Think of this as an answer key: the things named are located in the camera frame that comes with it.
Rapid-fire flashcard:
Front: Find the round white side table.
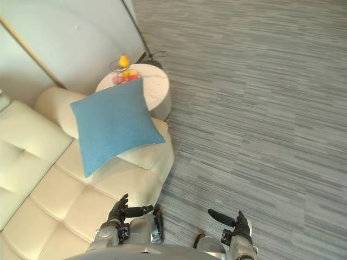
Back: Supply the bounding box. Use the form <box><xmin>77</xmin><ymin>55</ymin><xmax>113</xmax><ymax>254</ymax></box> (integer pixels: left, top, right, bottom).
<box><xmin>95</xmin><ymin>63</ymin><xmax>172</xmax><ymax>121</ymax></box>

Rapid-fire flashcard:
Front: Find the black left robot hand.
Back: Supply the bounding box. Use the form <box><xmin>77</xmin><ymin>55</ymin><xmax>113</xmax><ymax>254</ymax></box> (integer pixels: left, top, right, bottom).
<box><xmin>107</xmin><ymin>193</ymin><xmax>155</xmax><ymax>224</ymax></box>

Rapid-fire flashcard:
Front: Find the black floor lamp stand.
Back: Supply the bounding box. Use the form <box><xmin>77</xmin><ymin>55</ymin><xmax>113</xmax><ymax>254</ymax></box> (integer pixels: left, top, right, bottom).
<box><xmin>120</xmin><ymin>0</ymin><xmax>168</xmax><ymax>69</ymax></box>

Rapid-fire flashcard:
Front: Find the cream tufted leather sofa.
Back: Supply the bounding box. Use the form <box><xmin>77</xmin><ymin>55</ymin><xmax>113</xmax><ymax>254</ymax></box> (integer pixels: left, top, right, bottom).
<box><xmin>0</xmin><ymin>87</ymin><xmax>175</xmax><ymax>260</ymax></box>

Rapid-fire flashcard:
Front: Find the gold metal frame bar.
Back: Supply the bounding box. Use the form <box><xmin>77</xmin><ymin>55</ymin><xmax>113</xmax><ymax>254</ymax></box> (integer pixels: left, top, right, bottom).
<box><xmin>0</xmin><ymin>17</ymin><xmax>67</xmax><ymax>89</ymax></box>

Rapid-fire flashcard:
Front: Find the silver robot torso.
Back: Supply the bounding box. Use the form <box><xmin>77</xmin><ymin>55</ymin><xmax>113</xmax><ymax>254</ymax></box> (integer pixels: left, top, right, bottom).
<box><xmin>63</xmin><ymin>243</ymin><xmax>231</xmax><ymax>260</ymax></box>

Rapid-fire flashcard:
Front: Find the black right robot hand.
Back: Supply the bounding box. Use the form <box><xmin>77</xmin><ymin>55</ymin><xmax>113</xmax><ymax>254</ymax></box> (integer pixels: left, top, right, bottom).
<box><xmin>207</xmin><ymin>208</ymin><xmax>253</xmax><ymax>241</ymax></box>

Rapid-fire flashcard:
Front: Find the silver right robot leg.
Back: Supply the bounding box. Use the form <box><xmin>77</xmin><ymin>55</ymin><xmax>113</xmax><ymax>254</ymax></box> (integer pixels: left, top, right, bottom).
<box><xmin>192</xmin><ymin>233</ymin><xmax>224</xmax><ymax>252</ymax></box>

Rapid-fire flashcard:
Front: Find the blue square cushion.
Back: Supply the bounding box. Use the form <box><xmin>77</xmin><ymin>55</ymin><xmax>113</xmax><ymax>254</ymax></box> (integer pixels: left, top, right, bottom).
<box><xmin>69</xmin><ymin>77</ymin><xmax>166</xmax><ymax>178</ymax></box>

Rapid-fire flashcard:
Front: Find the wire fruit basket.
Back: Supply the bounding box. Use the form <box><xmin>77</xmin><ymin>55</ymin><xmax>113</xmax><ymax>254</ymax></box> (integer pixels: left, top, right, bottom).
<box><xmin>109</xmin><ymin>57</ymin><xmax>142</xmax><ymax>86</ymax></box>

